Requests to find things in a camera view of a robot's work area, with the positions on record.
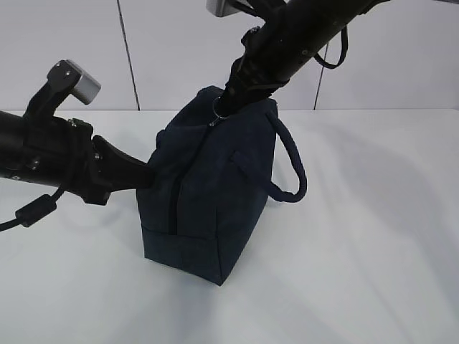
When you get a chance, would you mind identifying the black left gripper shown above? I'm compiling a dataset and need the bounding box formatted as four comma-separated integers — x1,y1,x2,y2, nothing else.
21,117,154,206

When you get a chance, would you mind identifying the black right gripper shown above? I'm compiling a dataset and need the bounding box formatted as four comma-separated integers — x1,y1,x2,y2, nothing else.
217,24,290,118

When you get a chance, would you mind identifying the dark navy fabric bag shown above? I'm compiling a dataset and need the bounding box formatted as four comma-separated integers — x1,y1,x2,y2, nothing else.
136,86,307,285

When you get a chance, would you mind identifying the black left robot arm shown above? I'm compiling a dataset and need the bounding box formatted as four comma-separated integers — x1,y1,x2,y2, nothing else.
1,113,154,206

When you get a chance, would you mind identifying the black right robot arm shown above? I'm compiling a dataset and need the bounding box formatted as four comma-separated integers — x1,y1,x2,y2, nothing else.
215,0,374,117

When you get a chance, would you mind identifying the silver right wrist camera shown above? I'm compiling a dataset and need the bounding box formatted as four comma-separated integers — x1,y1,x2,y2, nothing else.
206,0,257,18

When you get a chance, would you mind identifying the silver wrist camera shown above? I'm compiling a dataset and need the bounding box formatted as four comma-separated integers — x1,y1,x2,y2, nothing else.
206,0,257,18
23,59,101,123

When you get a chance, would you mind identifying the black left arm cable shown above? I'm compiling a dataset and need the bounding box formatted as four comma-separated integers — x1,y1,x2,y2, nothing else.
0,186,67,234

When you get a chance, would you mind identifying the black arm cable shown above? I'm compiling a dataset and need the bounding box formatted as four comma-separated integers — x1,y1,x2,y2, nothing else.
313,27,349,69
0,186,67,234

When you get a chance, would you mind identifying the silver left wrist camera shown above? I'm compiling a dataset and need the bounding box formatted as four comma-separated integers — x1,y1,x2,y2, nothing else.
23,59,101,123

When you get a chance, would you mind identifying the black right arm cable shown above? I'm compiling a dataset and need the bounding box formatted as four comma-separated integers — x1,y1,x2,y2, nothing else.
313,27,349,69

